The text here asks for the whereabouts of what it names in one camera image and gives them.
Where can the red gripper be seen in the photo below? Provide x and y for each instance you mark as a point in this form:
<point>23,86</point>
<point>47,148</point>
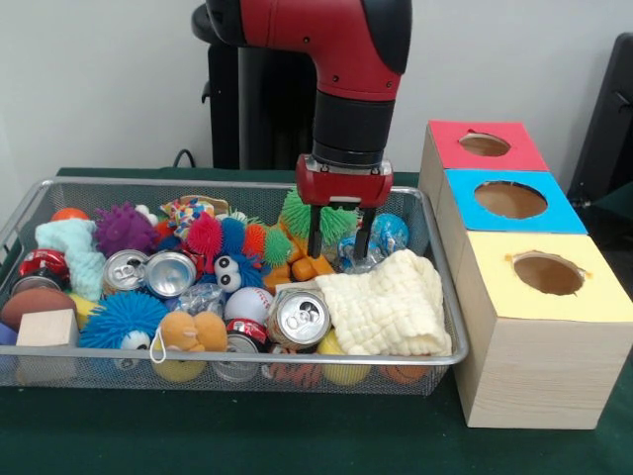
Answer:
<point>341,188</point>

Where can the crushed clear plastic bottle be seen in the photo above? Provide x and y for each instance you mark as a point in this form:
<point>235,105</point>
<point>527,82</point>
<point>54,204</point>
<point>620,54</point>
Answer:
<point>347,256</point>

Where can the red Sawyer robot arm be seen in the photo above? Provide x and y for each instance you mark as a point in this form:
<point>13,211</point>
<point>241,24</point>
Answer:
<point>346,49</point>

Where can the wooden box with three holes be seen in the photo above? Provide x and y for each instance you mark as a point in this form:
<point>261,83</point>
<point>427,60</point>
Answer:
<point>534,376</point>

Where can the green spiky rubber ball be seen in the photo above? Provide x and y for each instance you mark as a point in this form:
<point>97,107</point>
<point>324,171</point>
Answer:
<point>337,222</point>

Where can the cream waffle cloth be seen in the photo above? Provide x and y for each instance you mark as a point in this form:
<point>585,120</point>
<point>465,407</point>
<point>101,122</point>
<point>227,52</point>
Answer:
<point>386,302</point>

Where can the opened silver drink can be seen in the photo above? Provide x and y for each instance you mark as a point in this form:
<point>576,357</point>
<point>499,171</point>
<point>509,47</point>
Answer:
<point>299,316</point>

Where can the white baseball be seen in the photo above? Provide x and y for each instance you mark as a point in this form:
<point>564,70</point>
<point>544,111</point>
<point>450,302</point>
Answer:
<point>249,304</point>

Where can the orange plush toy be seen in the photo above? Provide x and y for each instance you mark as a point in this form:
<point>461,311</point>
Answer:
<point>193,331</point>

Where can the purple spiky rubber ball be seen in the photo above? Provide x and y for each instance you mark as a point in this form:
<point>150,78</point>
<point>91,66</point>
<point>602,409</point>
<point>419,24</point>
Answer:
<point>123,230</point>

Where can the blue spiky ball with eyes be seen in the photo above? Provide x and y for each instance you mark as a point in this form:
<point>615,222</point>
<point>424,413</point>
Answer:
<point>123,316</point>

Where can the mint knitted cloth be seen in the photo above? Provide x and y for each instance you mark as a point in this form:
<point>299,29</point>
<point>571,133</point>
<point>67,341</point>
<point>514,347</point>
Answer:
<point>84,262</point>

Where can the side table with green cloth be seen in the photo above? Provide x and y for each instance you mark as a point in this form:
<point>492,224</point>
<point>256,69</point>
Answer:
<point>618,203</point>

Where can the black upright panel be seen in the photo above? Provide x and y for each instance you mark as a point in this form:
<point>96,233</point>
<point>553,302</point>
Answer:
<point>608,114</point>

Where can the brown toy football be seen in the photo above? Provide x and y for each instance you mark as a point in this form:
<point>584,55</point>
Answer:
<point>39,302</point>

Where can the plain wooden block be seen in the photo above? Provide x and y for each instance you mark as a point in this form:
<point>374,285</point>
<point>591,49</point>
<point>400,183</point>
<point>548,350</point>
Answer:
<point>47,329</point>

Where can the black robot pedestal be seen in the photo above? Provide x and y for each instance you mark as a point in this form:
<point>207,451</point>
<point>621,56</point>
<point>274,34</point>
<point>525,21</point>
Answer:
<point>267,99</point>

